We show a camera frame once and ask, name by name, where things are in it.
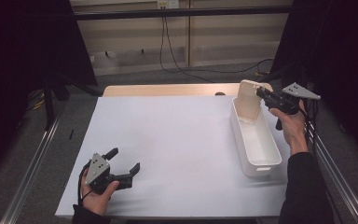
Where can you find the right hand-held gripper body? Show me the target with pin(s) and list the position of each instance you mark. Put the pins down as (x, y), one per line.
(281, 101)

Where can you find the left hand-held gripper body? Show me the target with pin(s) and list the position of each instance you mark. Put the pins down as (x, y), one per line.
(99, 170)

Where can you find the beige phone case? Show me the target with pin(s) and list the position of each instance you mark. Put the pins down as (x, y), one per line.
(249, 101)

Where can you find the white plastic storage box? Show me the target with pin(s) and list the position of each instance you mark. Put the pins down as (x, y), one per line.
(258, 146)

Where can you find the person's left hand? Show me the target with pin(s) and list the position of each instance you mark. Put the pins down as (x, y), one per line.
(98, 200)

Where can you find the person's right hand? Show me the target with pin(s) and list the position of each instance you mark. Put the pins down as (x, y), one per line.
(292, 130)

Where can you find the white table cover sheet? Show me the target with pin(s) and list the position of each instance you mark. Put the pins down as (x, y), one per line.
(174, 161)

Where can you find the small black floor item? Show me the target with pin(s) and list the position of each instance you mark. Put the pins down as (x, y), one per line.
(71, 134)

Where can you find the black stand pole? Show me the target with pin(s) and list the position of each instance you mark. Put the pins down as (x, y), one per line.
(48, 105)

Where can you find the black curtain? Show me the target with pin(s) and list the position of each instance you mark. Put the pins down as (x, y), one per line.
(338, 46)
(24, 62)

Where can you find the light wooden table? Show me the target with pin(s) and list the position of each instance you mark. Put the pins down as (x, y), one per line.
(167, 89)

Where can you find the black horizontal metal bar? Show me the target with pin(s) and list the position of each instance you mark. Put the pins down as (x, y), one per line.
(180, 12)

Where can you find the metal floor rail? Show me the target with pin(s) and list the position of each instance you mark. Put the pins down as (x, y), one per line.
(341, 186)
(28, 177)

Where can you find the white wall socket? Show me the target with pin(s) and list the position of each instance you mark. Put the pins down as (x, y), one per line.
(167, 3)

